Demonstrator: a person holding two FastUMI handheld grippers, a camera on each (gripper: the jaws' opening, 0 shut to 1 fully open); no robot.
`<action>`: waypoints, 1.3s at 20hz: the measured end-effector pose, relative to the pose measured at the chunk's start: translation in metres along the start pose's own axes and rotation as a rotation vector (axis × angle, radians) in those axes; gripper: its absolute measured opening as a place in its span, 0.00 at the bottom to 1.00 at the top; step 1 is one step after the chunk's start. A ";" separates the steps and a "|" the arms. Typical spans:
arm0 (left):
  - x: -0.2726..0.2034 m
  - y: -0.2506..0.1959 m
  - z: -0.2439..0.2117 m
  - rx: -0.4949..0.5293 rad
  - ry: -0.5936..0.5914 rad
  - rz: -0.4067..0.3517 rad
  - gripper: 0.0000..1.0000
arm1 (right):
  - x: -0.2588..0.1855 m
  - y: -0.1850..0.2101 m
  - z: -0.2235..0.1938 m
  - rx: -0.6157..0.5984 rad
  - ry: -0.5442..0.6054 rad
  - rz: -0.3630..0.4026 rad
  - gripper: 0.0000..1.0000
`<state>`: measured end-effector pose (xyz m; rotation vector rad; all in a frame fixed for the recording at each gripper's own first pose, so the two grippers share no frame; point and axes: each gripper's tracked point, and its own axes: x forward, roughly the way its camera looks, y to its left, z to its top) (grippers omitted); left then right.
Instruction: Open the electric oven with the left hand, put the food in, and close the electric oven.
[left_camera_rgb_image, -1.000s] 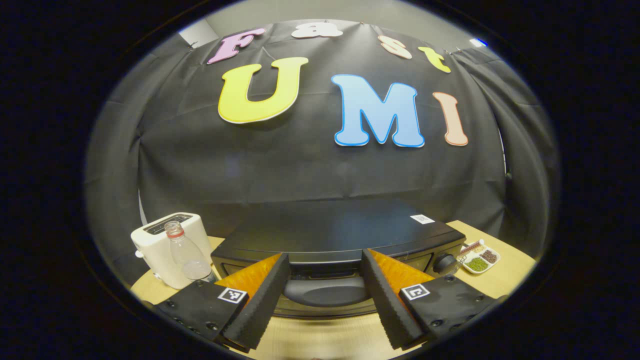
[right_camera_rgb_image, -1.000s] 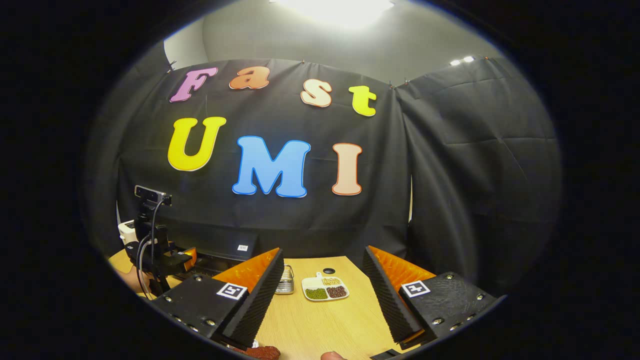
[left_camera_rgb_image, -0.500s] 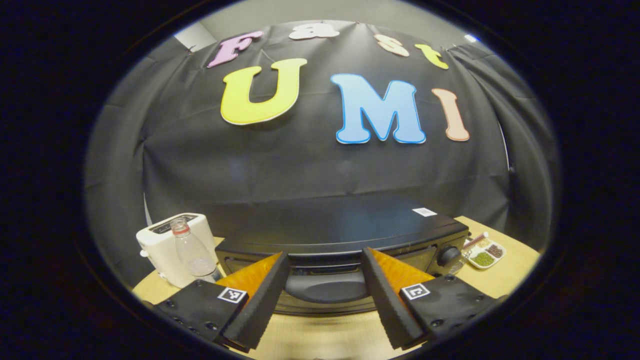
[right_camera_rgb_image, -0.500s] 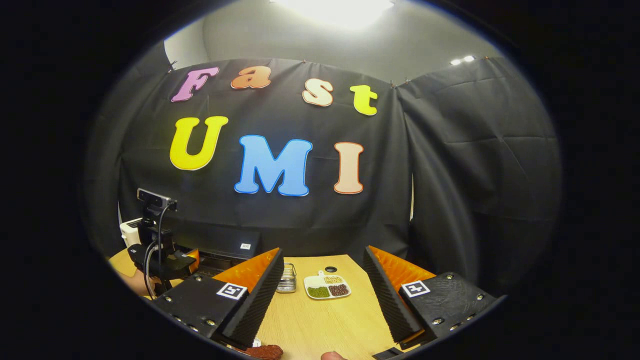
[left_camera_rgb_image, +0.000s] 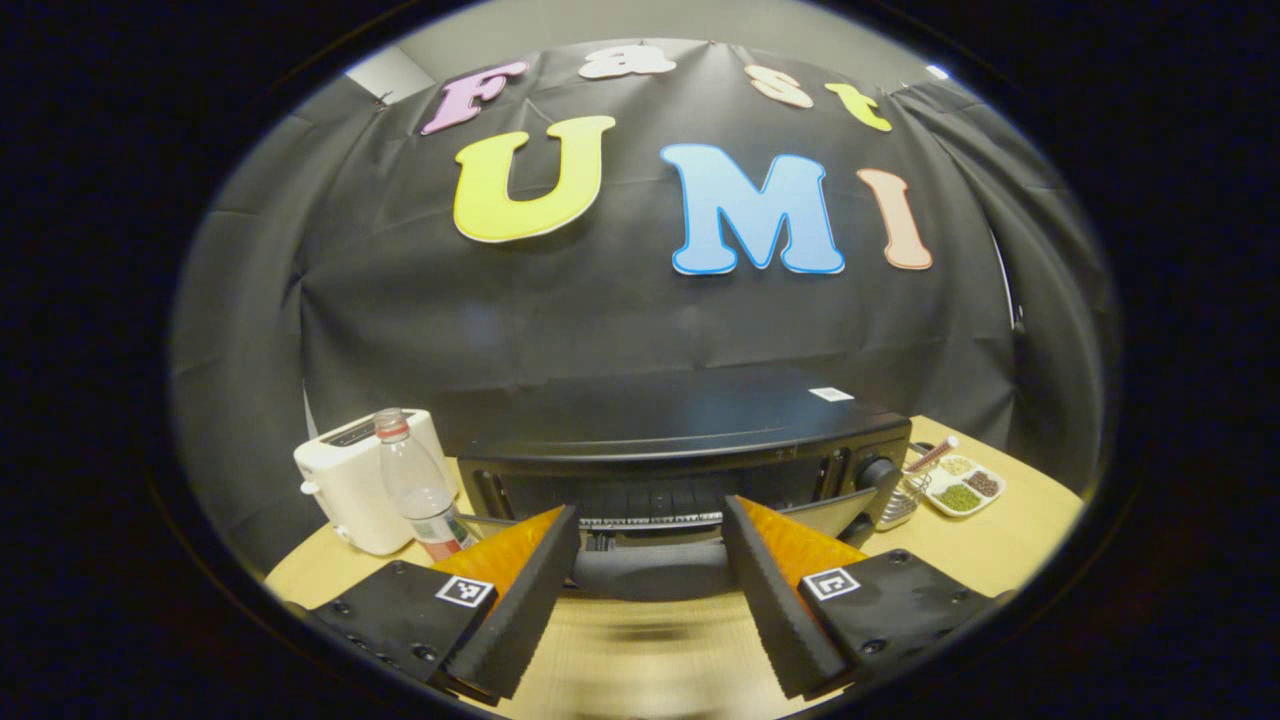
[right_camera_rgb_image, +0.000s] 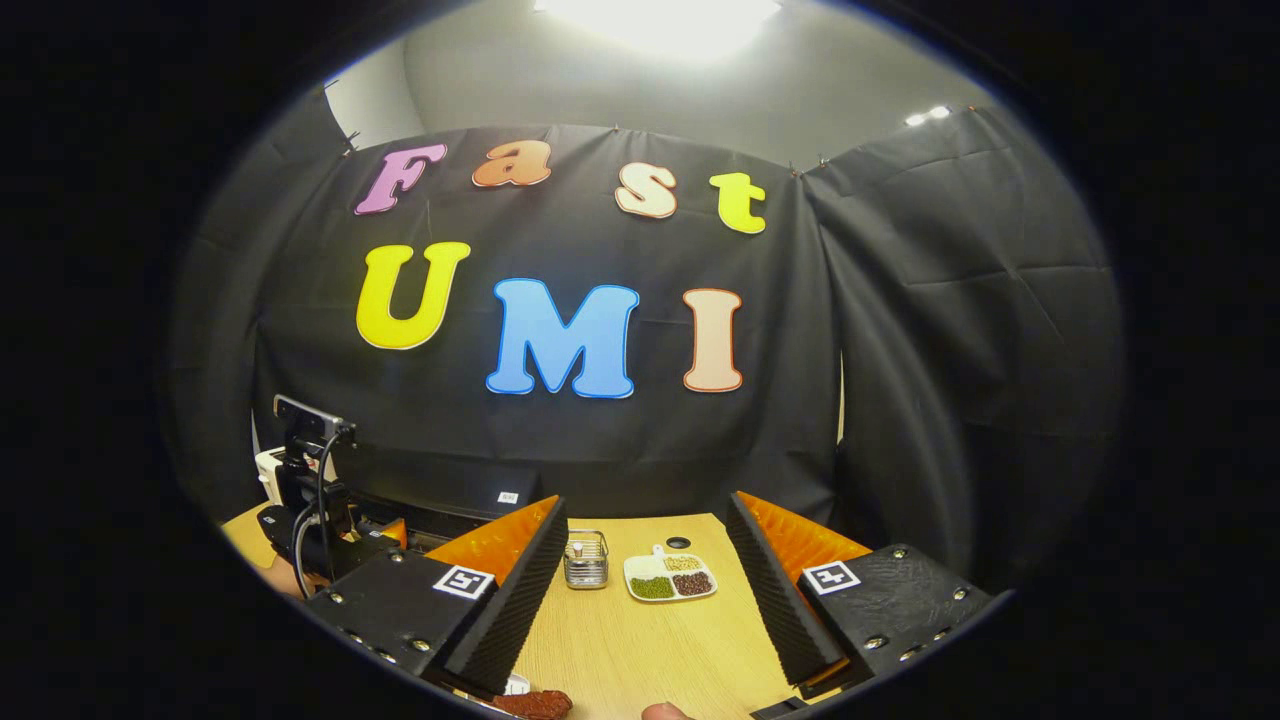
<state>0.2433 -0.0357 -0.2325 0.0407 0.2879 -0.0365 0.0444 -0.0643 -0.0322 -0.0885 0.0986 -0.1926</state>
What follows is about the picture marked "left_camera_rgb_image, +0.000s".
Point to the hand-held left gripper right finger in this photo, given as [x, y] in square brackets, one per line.
[780, 610]

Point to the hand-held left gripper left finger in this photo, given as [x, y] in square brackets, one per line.
[520, 610]

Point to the black electric oven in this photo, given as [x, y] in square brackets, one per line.
[680, 420]

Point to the clear plastic bottle red label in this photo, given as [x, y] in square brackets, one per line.
[415, 480]

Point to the white toaster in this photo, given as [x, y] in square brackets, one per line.
[345, 490]

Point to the white divided dish with beans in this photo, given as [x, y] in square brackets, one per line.
[960, 497]

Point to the red and white stick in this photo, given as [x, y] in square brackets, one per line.
[935, 453]

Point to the black backdrop cloth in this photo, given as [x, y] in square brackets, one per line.
[620, 320]

